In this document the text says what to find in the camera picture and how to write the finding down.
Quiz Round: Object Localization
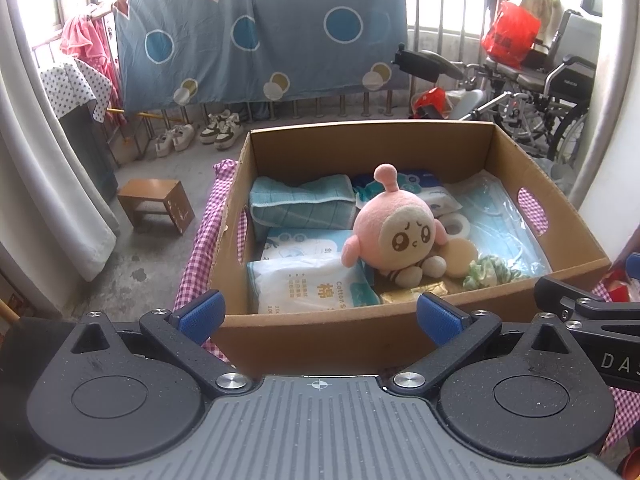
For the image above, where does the pale face mask pack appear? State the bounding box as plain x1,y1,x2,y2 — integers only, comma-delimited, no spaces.
445,170,506,211

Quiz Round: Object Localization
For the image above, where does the dark hanging cloth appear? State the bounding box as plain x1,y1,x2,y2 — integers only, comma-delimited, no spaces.
62,102,121,203

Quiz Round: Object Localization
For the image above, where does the clear plastic bag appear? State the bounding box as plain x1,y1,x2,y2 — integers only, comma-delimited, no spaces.
535,155,576,196

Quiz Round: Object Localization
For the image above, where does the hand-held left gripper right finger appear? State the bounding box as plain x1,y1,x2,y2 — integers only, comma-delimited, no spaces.
386,291,571,397

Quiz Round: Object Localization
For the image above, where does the brown cardboard box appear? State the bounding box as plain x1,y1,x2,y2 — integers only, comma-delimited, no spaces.
207,120,613,378

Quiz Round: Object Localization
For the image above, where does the white polka dot cloth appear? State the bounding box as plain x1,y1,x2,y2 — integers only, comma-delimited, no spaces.
40,57,113,123

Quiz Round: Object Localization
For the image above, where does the window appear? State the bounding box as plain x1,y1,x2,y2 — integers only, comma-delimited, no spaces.
20,0,118,48

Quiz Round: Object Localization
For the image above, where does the white tape roll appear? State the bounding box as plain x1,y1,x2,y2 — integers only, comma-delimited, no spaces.
440,214,472,239

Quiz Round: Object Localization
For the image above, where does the beige round sponge puff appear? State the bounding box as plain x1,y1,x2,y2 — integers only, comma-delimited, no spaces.
444,239,483,278

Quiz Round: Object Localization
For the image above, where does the pale grey curtain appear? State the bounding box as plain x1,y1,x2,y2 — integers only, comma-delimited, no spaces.
0,0,121,283

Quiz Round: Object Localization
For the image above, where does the small wooden stool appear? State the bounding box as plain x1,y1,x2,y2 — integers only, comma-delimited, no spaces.
117,178,196,235

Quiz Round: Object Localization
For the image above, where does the blue bandage box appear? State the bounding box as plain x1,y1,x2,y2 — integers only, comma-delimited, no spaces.
260,227,358,263

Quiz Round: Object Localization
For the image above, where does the silver wheelchair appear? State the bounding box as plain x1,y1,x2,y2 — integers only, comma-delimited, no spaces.
462,0,606,166

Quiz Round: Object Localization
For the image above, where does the crumpled red plastic bag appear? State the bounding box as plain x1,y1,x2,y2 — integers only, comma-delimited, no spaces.
412,86,453,120

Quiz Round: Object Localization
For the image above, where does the red plastic item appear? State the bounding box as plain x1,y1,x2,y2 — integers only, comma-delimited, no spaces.
602,269,633,303

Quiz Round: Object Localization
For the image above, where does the blue white wet wipes pack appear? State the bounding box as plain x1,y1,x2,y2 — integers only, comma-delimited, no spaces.
352,169,463,218

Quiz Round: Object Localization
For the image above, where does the pink checked cloth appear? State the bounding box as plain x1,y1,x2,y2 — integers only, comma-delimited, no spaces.
172,159,640,453

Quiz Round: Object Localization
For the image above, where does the teal folded towel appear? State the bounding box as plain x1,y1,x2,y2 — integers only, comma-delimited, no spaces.
248,174,357,231

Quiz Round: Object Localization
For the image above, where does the yellow pole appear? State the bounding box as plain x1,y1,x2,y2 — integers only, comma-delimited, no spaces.
107,107,168,122

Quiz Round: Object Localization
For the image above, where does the blue face mask pack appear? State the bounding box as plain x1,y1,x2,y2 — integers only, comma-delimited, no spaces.
467,187,553,281

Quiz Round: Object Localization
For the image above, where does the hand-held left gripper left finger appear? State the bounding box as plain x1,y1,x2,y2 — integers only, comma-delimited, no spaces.
65,289,252,395

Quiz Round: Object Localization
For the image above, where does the white cotton tissue pack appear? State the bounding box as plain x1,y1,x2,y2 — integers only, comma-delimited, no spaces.
246,255,383,315

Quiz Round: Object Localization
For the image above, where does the red hanging garment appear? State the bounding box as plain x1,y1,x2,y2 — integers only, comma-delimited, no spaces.
60,5,126,126

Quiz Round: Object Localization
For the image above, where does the white and dark sneaker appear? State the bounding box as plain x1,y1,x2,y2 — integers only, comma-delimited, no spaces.
215,110,245,151
200,112,226,145

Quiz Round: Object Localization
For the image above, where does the pink plush toy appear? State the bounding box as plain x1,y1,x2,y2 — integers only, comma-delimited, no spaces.
341,162,451,288

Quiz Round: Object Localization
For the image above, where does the beige hanging towel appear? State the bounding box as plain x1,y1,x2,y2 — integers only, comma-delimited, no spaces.
520,0,563,26

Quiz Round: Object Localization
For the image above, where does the large red plastic bag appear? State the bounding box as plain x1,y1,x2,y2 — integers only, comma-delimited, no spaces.
481,0,542,68

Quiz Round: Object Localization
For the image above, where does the black padded armrest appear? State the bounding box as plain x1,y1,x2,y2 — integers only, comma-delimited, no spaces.
392,44,468,81

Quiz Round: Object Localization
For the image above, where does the wheelchair leg rest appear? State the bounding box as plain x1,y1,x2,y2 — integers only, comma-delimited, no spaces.
442,87,516,123

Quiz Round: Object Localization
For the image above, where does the gold foil packet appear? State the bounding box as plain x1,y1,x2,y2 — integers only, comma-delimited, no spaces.
378,281,448,305

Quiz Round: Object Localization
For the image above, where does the blue sheet with circles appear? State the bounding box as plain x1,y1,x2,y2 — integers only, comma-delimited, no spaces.
114,0,408,113

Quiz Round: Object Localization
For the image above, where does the green white scrunchie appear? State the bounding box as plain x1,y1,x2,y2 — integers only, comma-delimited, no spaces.
462,254,523,290

